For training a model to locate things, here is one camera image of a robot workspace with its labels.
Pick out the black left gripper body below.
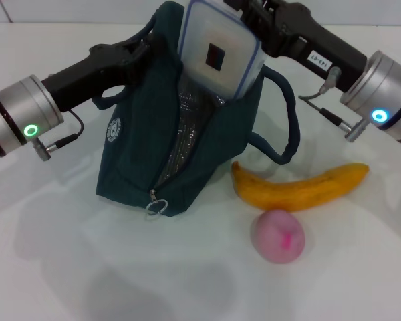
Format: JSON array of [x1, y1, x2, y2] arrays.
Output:
[[41, 42, 138, 114]]

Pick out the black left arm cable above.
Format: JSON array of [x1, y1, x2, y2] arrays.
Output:
[[31, 109, 85, 162]]

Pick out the yellow banana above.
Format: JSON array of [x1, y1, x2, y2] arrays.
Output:
[[231, 161, 370, 213]]

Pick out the dark teal zipper bag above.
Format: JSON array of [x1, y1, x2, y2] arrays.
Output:
[[95, 1, 301, 218]]

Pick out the clear blue-rimmed food container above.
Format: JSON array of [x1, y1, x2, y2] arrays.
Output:
[[177, 0, 267, 101]]

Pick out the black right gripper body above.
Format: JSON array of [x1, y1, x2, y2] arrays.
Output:
[[263, 1, 369, 94]]

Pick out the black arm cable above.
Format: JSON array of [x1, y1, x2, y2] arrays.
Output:
[[297, 66, 370, 143], [31, 109, 85, 162]]

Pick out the pink peach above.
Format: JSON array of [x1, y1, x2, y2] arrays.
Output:
[[250, 209, 305, 265]]

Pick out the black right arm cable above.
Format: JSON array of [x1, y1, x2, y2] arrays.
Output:
[[297, 66, 370, 143]]

